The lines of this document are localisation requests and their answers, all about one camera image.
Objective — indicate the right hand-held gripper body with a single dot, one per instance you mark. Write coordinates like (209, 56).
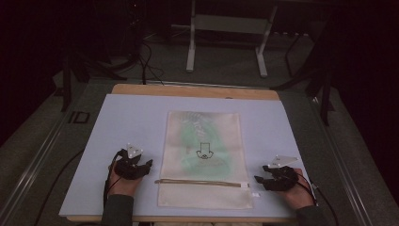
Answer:
(282, 180)

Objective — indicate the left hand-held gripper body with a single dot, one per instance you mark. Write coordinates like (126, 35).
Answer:
(128, 168)

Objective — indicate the cream mesh zipper bag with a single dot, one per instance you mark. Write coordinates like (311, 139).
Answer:
(204, 194)

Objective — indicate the person's left hand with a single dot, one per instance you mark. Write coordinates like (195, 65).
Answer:
(122, 186)

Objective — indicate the person's right hand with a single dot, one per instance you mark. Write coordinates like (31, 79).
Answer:
(296, 196)

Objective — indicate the small white label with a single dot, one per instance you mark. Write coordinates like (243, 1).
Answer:
(255, 195)

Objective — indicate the green garment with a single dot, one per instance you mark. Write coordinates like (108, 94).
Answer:
(191, 141)

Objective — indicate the black floor stand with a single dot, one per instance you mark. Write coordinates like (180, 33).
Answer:
(326, 94)

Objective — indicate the white metal stand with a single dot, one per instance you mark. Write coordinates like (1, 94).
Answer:
(230, 24)

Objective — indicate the grey metal floor rail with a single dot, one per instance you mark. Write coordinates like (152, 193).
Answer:
(342, 157)
(28, 169)

